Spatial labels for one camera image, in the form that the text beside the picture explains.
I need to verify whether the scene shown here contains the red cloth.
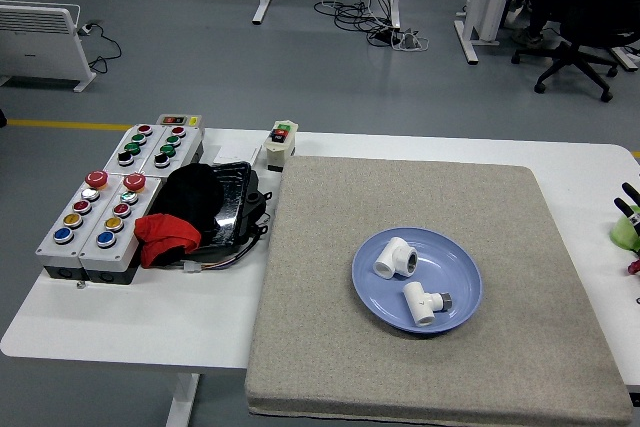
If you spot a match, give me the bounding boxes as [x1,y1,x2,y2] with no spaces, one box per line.
[133,213,202,268]

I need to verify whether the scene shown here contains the white panel heater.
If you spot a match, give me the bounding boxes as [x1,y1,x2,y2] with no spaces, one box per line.
[0,0,98,93]

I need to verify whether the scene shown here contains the green cup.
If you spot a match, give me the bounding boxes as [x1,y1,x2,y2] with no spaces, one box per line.
[609,205,640,251]

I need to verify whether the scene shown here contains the black bracket device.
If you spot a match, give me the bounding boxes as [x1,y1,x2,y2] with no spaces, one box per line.
[234,169,274,249]

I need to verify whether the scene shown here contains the white tee pipe wide threaded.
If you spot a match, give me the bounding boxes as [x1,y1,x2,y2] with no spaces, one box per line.
[372,236,419,279]

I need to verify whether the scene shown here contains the cream green-red switch box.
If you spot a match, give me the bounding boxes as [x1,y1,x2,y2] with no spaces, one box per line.
[263,120,301,172]

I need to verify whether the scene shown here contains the black cloth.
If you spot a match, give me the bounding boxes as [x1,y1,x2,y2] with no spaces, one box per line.
[149,162,225,228]

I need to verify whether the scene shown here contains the white paper card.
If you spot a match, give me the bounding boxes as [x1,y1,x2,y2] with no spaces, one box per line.
[215,142,262,168]

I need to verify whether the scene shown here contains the white tee pipe metal nut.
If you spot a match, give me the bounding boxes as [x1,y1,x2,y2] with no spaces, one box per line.
[402,280,454,329]

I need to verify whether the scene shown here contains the white desk foot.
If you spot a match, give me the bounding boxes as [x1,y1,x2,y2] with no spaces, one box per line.
[612,44,640,73]

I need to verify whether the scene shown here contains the blue plate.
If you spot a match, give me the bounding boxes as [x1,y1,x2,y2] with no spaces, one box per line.
[351,226,484,336]

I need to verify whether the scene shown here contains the four-button control box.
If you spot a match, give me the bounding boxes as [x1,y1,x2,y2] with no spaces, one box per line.
[139,125,206,174]
[103,122,168,172]

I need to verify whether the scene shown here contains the white desk with panel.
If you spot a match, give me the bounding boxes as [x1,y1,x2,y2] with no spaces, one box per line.
[453,0,516,66]

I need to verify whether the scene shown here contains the grey-brown table mat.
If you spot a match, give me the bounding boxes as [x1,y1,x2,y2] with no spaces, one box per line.
[244,154,635,423]

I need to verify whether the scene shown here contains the white power strip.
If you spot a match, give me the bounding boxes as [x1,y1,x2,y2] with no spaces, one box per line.
[389,29,431,53]

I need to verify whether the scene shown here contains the white table leg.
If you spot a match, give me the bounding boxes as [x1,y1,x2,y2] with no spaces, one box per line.
[164,373,201,427]

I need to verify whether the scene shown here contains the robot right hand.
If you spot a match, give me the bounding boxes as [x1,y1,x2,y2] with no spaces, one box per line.
[613,181,640,251]

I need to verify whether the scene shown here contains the black office chair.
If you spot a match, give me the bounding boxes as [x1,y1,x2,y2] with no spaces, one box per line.
[510,0,640,103]

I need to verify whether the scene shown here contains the five-button control box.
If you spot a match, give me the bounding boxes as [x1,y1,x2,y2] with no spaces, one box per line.
[78,172,164,286]
[35,170,125,282]

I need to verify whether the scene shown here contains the wire harness white connector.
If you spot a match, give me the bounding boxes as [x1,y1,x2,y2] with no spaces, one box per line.
[182,241,261,273]

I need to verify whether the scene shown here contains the small grey switch box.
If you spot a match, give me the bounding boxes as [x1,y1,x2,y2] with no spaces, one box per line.
[156,113,204,129]

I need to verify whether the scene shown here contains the black heater cable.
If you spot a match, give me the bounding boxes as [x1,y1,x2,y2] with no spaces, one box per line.
[77,20,124,76]

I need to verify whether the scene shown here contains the black plastic tray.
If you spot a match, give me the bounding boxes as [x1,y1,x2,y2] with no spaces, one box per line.
[197,160,256,248]

